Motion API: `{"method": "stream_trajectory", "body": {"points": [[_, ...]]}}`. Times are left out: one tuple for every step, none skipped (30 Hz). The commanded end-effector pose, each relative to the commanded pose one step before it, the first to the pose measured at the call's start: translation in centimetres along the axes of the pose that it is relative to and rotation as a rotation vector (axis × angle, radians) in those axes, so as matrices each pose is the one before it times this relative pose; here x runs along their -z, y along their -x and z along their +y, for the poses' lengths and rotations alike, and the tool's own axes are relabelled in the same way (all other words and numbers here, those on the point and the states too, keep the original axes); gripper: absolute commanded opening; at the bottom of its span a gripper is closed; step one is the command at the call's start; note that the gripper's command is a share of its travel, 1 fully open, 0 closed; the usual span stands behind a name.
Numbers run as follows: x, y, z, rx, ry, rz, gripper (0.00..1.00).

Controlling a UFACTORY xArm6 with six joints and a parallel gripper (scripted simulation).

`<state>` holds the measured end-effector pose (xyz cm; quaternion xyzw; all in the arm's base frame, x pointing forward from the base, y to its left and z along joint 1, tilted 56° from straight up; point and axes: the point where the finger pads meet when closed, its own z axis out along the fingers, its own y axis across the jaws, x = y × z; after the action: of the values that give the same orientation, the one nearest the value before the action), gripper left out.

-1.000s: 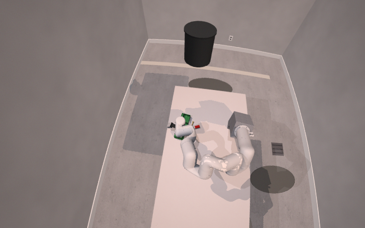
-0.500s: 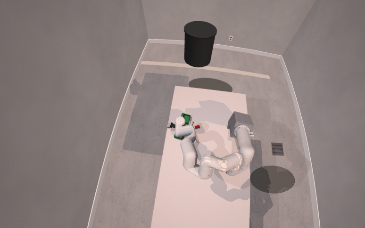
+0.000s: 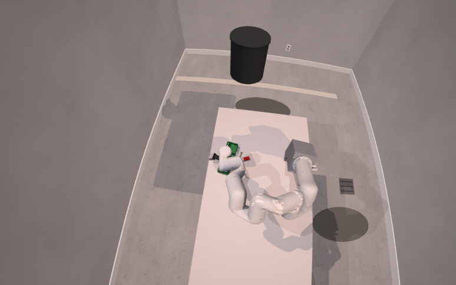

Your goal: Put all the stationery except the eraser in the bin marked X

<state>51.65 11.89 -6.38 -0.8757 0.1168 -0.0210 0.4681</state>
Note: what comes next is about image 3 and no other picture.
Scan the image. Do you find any green compartment tray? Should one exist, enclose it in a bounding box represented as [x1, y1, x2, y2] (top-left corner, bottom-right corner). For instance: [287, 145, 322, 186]
[217, 141, 238, 175]

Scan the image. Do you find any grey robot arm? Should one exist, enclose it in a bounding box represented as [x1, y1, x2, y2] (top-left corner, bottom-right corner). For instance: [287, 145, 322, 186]
[208, 145, 318, 224]

